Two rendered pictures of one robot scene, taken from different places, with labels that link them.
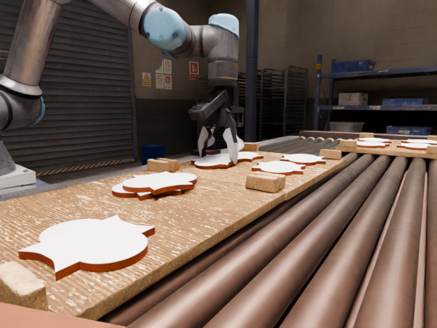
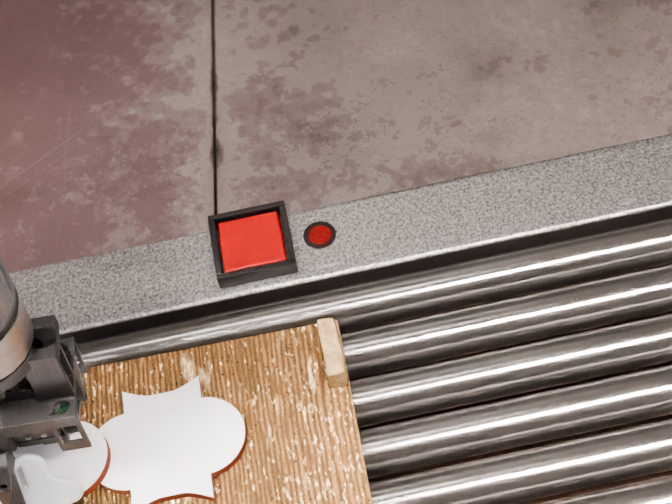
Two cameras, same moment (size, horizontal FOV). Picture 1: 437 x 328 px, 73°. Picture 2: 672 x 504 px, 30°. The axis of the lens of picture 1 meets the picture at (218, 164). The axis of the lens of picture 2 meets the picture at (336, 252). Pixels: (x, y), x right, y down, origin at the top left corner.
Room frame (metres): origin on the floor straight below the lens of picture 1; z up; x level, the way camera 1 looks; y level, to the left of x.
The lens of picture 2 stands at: (0.69, -0.57, 1.90)
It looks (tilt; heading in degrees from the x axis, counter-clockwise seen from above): 55 degrees down; 54
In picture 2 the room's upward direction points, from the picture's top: 11 degrees counter-clockwise
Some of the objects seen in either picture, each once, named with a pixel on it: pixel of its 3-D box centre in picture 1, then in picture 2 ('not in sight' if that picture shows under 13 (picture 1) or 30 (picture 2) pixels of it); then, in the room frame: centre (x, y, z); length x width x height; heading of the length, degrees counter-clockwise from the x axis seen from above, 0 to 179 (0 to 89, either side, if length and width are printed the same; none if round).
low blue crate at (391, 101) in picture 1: (402, 102); not in sight; (4.41, -2.68, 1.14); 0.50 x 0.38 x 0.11; 57
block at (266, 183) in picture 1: (261, 183); not in sight; (0.52, -0.08, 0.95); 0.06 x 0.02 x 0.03; 55
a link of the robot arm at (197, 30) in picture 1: (182, 41); not in sight; (0.78, 0.09, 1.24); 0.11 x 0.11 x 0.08; 82
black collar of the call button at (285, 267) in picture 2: (205, 152); (252, 243); (1.05, 0.05, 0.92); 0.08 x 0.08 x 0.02; 55
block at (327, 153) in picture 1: (330, 154); not in sight; (0.85, -0.33, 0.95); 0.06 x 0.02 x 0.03; 54
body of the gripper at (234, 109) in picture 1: (224, 105); (17, 383); (0.78, -0.01, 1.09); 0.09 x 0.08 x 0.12; 143
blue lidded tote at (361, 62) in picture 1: (353, 68); not in sight; (4.93, -2.16, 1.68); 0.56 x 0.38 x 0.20; 46
